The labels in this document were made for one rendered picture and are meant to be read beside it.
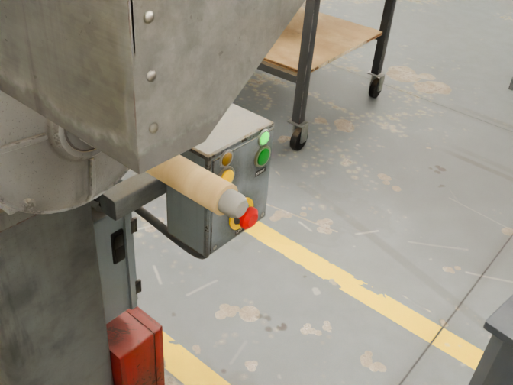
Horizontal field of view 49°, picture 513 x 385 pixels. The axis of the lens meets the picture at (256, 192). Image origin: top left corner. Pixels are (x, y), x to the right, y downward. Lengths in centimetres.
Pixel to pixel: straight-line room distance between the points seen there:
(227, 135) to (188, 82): 57
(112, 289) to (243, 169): 40
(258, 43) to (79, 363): 90
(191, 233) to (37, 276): 25
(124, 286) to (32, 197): 53
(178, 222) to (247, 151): 17
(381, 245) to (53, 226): 179
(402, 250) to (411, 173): 64
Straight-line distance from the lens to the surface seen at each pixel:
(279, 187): 273
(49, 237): 93
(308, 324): 211
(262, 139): 91
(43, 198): 68
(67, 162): 67
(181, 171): 54
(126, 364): 124
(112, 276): 113
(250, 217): 93
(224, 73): 34
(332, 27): 353
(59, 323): 106
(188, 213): 92
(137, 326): 126
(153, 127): 31
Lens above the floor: 156
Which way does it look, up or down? 36 degrees down
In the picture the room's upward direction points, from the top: 5 degrees clockwise
